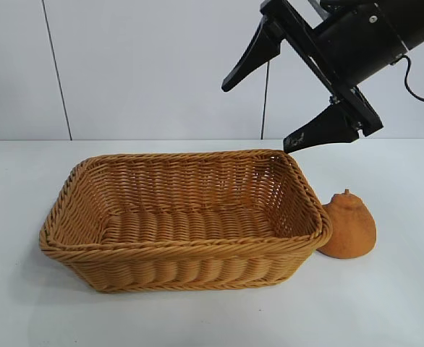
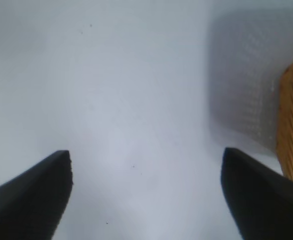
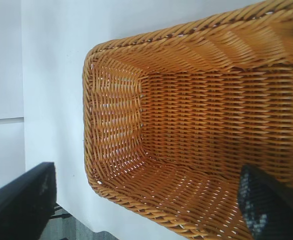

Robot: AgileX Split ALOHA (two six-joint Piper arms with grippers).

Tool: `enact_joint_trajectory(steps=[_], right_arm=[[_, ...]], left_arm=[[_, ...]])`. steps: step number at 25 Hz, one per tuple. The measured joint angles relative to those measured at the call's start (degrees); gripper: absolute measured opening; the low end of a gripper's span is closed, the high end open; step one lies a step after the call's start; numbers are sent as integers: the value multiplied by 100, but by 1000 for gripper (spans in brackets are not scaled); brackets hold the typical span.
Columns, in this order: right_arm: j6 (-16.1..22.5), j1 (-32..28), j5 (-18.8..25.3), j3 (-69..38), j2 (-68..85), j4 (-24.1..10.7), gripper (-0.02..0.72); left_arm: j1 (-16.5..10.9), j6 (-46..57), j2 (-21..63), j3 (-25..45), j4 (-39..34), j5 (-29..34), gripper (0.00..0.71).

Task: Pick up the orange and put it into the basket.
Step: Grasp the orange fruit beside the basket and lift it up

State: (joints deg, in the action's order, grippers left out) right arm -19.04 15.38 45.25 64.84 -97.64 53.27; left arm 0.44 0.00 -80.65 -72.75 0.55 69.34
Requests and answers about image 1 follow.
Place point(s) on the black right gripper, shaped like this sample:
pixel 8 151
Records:
pixel 356 39

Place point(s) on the orange fruit with stem bump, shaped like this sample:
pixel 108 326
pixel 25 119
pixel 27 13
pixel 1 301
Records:
pixel 349 231

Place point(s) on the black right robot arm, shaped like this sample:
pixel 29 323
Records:
pixel 414 18

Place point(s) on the woven wicker basket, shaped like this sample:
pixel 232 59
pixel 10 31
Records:
pixel 183 253

